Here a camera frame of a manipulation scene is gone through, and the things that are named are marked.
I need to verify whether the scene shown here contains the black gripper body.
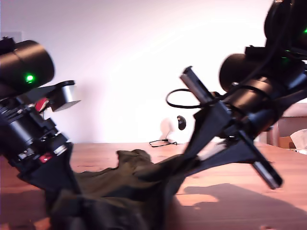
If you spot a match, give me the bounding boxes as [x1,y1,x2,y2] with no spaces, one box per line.
[215,81,283,190]
[0,103,72,173]

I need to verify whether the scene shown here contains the dark olive underwear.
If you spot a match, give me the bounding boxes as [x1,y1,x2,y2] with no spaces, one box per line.
[45,149,201,230]

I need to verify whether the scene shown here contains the red chopstick packet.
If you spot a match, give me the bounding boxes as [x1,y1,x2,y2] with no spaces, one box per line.
[35,98,48,112]

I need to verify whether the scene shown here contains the wooden chair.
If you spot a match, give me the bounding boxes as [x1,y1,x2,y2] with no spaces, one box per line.
[258,103,307,147]

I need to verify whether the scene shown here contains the small cardboard box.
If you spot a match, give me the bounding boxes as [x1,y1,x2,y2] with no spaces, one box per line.
[278,136,296,149]

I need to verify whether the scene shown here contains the white tissue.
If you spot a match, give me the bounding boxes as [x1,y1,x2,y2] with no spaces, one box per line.
[289,128,307,150]

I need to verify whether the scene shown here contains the white round security camera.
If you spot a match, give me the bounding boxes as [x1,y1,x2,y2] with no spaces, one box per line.
[160,115,187,144]

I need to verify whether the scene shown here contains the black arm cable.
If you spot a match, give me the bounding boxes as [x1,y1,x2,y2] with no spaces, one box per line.
[166,88,204,109]
[247,90,307,131]

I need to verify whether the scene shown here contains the arm grey camera box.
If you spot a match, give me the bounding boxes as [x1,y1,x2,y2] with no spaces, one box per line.
[179,66,215,105]
[35,80,82,113]

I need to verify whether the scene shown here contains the thin black camera cable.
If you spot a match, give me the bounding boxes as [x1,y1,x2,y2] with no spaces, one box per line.
[149,138,178,148]

